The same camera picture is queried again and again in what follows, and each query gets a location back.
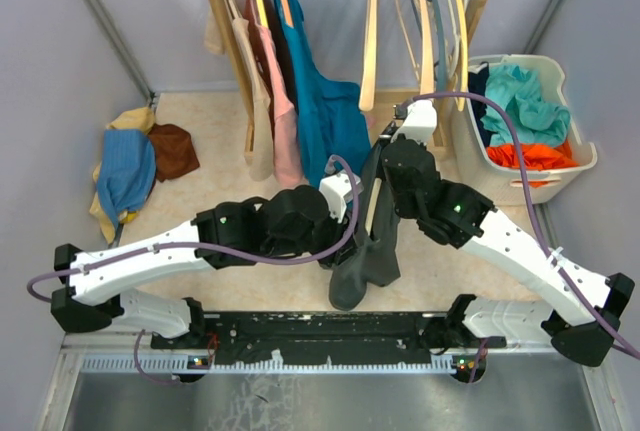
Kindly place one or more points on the dark grey t-shirt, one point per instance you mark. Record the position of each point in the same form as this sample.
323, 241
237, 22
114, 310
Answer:
368, 259

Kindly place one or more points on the cream wooden hanger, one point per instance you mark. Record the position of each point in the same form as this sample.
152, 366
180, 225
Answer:
422, 68
371, 208
368, 79

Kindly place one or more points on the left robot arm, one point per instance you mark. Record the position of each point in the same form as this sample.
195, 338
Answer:
103, 289

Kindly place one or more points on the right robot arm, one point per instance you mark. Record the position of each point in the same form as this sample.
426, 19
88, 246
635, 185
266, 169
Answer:
576, 311

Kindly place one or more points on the beige hanging t-shirt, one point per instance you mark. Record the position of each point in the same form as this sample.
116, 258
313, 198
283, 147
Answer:
233, 30

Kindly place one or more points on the teal blue hanging t-shirt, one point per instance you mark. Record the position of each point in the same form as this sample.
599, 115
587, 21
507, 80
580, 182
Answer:
329, 119

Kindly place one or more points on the yellow cream hanger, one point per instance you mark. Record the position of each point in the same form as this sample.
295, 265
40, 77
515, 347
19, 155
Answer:
458, 58

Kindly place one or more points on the pink hanging t-shirt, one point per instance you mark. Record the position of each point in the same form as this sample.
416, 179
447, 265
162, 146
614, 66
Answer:
275, 66

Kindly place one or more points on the brown folded cloth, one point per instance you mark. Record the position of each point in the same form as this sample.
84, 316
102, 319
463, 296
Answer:
175, 155

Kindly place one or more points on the yellow cloth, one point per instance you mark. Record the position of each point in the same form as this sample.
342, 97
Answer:
141, 119

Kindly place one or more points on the blue folded cloth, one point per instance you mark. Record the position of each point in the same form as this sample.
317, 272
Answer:
127, 172

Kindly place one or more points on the orange garment in basket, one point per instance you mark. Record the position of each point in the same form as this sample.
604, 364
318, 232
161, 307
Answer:
537, 156

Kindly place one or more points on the turquoise garment in basket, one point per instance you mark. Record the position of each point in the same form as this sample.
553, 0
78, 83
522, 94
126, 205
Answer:
518, 91

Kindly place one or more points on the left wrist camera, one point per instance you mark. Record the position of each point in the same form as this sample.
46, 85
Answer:
338, 193

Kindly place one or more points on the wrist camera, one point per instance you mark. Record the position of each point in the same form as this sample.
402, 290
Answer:
418, 121
338, 193

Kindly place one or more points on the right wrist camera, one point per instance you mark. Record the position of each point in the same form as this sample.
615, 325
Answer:
418, 121

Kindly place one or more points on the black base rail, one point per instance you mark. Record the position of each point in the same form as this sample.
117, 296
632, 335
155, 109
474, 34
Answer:
355, 338

